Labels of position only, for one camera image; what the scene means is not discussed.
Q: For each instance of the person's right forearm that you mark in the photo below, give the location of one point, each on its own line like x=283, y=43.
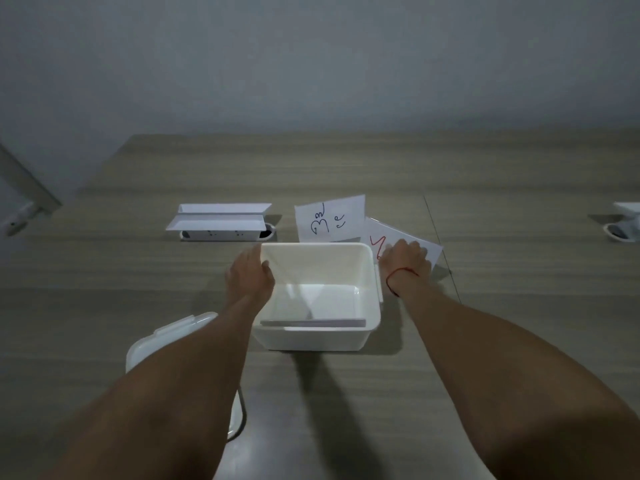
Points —
x=505, y=374

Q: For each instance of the person's left thumb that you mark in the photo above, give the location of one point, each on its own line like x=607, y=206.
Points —
x=270, y=277

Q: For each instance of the person's left forearm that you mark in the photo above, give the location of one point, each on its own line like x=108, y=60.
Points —
x=165, y=389

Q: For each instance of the white card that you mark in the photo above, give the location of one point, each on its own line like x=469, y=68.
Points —
x=312, y=323

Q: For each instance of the person's right thumb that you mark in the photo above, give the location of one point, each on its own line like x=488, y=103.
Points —
x=384, y=264

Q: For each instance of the white paper with red scribble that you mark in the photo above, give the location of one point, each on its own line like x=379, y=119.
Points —
x=380, y=234

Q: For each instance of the person's left hand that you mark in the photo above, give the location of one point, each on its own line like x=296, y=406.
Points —
x=247, y=279

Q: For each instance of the white plastic box lid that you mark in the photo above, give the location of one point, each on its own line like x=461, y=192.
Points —
x=150, y=339

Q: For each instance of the white plastic storage box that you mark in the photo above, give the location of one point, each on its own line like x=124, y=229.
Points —
x=320, y=294

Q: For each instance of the white pop-up power socket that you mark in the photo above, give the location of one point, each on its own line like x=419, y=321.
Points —
x=220, y=222
x=625, y=222

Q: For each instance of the grey metal frame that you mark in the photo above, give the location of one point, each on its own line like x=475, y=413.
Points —
x=27, y=187

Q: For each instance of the white paper with blue scribble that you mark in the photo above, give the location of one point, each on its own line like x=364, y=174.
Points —
x=330, y=219

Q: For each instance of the person's right hand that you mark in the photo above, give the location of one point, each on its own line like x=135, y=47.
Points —
x=406, y=267

